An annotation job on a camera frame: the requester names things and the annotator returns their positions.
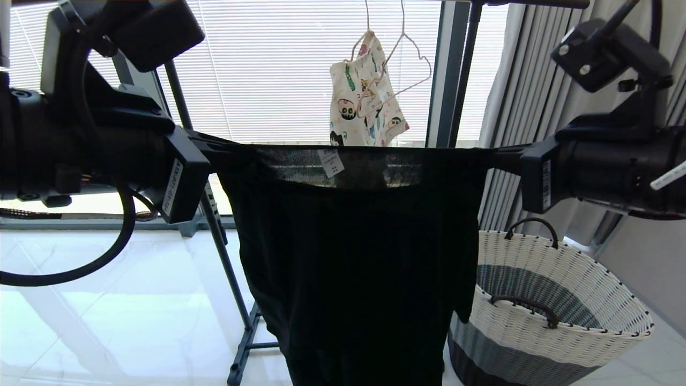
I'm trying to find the black clothes rack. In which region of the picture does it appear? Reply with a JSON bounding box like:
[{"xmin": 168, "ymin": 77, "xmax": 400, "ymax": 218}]
[{"xmin": 163, "ymin": 0, "xmax": 590, "ymax": 386}]

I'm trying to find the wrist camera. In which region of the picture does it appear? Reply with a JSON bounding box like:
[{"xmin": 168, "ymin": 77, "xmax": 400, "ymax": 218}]
[
  {"xmin": 551, "ymin": 19, "xmax": 674, "ymax": 140},
  {"xmin": 40, "ymin": 0, "xmax": 206, "ymax": 135}
]

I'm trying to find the cream printed garment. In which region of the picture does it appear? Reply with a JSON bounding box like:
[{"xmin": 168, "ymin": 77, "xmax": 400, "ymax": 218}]
[{"xmin": 330, "ymin": 31, "xmax": 411, "ymax": 147}]

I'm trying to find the window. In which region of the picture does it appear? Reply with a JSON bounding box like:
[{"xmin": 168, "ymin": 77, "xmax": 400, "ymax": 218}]
[{"xmin": 0, "ymin": 0, "xmax": 510, "ymax": 236}]

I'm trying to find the pink clothes hanger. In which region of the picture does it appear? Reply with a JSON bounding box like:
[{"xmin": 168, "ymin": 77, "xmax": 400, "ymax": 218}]
[
  {"xmin": 356, "ymin": 0, "xmax": 433, "ymax": 118},
  {"xmin": 351, "ymin": 0, "xmax": 386, "ymax": 62}
]

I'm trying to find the white laundry basket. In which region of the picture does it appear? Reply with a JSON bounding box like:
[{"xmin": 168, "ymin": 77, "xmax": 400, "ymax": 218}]
[{"xmin": 448, "ymin": 217, "xmax": 655, "ymax": 386}]

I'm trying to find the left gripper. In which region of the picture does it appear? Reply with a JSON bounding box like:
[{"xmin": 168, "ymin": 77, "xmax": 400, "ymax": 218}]
[{"xmin": 59, "ymin": 126, "xmax": 211, "ymax": 225}]

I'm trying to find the beige curtain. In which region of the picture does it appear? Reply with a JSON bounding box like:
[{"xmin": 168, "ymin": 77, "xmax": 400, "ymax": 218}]
[{"xmin": 477, "ymin": 0, "xmax": 686, "ymax": 253}]

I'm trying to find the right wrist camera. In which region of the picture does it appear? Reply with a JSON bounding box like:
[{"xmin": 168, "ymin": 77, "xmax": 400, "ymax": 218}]
[{"xmin": 551, "ymin": 19, "xmax": 674, "ymax": 140}]

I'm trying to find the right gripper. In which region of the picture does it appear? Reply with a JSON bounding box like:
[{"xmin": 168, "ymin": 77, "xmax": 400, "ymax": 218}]
[{"xmin": 521, "ymin": 126, "xmax": 665, "ymax": 215}]

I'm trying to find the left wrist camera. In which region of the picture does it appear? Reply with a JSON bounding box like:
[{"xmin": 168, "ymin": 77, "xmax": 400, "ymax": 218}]
[{"xmin": 40, "ymin": 0, "xmax": 206, "ymax": 135}]

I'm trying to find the black garment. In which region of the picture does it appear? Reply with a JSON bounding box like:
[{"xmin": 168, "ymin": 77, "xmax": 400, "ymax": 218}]
[{"xmin": 204, "ymin": 137, "xmax": 496, "ymax": 386}]

